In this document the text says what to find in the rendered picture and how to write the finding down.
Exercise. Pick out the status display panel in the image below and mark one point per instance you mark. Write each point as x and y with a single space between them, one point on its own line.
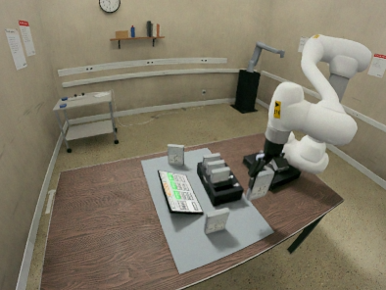
179 194

